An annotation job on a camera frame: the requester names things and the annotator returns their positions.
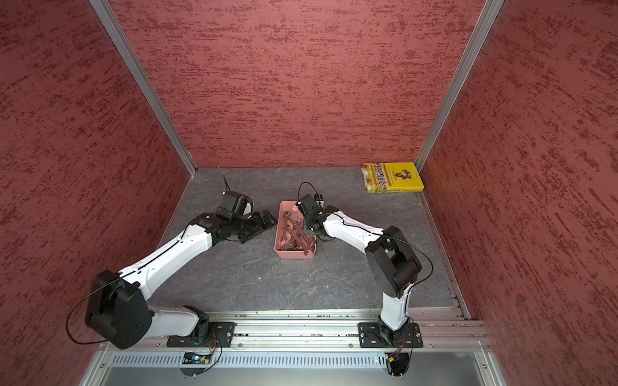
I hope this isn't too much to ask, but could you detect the pink plastic storage box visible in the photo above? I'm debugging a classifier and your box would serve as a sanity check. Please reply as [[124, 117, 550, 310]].
[[274, 201, 317, 260]]

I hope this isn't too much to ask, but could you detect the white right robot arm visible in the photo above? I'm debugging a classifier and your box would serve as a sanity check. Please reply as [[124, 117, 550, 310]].
[[296, 195, 422, 333]]

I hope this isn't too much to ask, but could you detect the left controller board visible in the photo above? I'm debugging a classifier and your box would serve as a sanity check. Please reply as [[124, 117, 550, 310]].
[[182, 352, 212, 365]]

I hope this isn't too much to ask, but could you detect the aluminium corner post right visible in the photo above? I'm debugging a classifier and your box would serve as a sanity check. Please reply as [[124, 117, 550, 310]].
[[415, 0, 505, 172]]

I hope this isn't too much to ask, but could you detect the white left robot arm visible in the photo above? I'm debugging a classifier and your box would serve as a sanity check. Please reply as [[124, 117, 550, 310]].
[[85, 210, 277, 349]]

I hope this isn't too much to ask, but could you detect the aluminium corner post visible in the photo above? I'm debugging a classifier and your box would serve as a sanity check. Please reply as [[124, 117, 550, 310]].
[[415, 0, 505, 172], [89, 0, 198, 178]]

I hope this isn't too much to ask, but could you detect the yellow book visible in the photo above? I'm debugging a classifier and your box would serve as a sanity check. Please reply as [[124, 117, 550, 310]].
[[361, 162, 424, 194]]

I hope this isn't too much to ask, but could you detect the aluminium front rail frame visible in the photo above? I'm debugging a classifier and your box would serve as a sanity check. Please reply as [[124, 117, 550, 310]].
[[81, 307, 505, 385]]

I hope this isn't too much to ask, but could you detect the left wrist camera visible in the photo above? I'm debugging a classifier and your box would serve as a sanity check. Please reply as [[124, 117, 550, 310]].
[[216, 191, 254, 220]]

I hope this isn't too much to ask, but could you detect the aluminium corner post left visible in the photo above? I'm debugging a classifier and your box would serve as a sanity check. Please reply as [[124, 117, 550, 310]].
[[89, 0, 198, 178]]

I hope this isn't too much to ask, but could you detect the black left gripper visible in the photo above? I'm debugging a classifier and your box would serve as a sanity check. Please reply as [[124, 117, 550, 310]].
[[231, 210, 278, 242]]

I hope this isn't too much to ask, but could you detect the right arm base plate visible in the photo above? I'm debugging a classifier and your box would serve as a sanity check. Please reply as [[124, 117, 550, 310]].
[[357, 320, 423, 349]]

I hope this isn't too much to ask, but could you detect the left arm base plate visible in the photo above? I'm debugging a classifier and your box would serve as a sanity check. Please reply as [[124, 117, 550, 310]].
[[167, 322, 237, 350]]

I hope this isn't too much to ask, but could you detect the orange handled adjustable wrench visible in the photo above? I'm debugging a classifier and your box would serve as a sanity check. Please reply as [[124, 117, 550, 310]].
[[285, 212, 312, 256]]

